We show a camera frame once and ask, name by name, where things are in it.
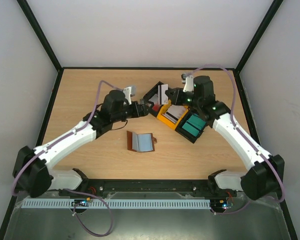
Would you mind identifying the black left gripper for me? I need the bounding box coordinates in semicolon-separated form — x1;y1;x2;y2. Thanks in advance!
112;99;155;124

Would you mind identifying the white credit card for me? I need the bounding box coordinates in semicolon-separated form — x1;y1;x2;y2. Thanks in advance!
158;84;169;105

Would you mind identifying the brown leather card holder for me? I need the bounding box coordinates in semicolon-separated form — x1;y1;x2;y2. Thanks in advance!
126;130;157;153

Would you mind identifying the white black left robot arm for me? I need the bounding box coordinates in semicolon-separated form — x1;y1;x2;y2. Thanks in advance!
11;90;150;198

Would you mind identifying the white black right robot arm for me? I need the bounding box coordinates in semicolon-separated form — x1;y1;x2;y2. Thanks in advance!
165;74;285;200

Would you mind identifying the red white card stack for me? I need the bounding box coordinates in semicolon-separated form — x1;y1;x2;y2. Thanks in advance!
149;93;161;112

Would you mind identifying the teal card stack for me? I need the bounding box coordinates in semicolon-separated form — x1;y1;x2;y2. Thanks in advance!
181;114;206;137

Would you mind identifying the black left tray compartment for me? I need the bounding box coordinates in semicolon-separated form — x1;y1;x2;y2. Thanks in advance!
143;81;169;117

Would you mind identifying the black tray compartment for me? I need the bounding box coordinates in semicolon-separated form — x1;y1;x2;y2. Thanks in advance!
143;81;169;117
175;111;208;144

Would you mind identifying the yellow middle tray compartment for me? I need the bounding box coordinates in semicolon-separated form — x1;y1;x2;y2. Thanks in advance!
156;103;189;130

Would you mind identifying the black right tray compartment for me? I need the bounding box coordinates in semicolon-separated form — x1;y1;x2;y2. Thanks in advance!
175;111;208;144

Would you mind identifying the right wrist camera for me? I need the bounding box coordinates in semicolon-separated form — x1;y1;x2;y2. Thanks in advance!
181;73;194;92

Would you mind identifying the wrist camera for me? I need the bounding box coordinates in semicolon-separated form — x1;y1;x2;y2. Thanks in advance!
181;73;194;92
122;85;137;105

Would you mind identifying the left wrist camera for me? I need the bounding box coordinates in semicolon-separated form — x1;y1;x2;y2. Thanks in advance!
122;85;137;105

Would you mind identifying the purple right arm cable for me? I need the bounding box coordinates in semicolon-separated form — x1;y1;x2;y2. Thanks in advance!
188;63;285;216

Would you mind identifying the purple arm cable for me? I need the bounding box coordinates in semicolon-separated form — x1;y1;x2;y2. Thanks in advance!
188;63;285;216
11;79;126;236

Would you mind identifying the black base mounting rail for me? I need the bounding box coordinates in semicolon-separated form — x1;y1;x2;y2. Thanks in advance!
58;178;238;198

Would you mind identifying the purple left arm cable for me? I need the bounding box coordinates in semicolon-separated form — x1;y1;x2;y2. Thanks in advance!
11;79;126;236

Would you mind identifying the light blue slotted cable duct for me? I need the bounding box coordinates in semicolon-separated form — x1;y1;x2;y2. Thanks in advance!
21;198;211;210

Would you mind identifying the black metal cage frame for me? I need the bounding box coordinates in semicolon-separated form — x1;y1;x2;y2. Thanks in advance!
0;0;299;240

